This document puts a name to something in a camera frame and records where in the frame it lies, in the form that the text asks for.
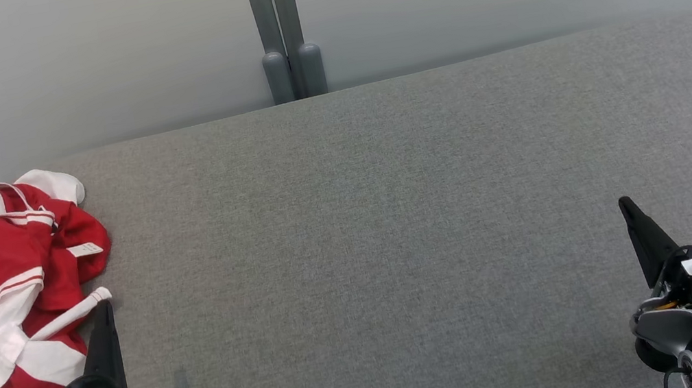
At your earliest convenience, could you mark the grey fabric sofa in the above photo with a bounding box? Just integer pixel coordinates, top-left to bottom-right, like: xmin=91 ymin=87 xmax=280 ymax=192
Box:
xmin=0 ymin=11 xmax=692 ymax=388

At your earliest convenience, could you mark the grey metal partition post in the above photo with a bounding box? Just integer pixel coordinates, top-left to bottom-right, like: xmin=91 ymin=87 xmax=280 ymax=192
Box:
xmin=244 ymin=0 xmax=296 ymax=108
xmin=272 ymin=0 xmax=329 ymax=102

